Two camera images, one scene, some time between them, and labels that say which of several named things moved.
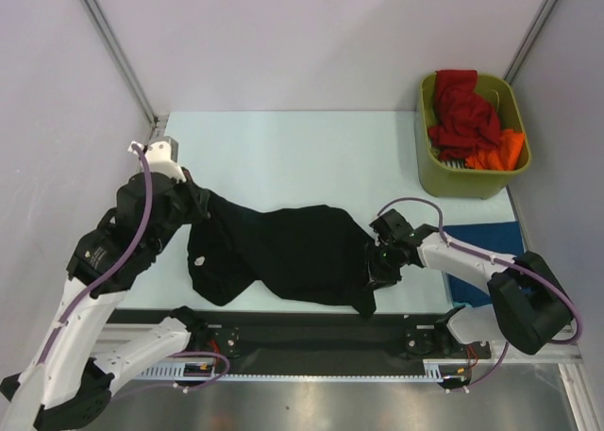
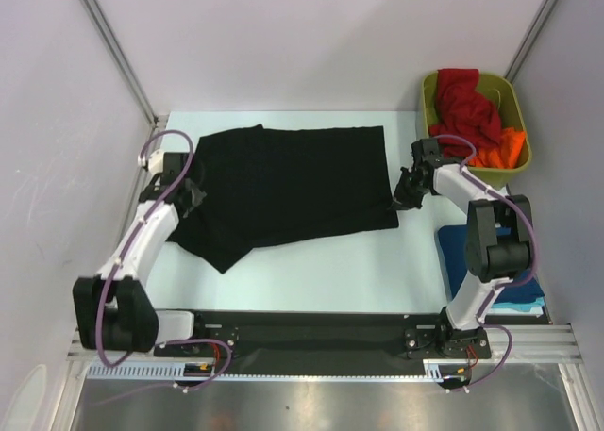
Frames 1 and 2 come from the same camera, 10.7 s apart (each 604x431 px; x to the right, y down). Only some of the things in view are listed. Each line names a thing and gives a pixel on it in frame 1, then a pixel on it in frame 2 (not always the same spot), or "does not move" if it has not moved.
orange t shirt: x=502 y=157 does not move
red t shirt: x=467 y=122 does not move
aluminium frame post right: x=535 y=30 does not move
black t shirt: x=309 y=251 → x=265 y=185
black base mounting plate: x=284 y=343 does not move
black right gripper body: x=376 y=265 → x=408 y=191
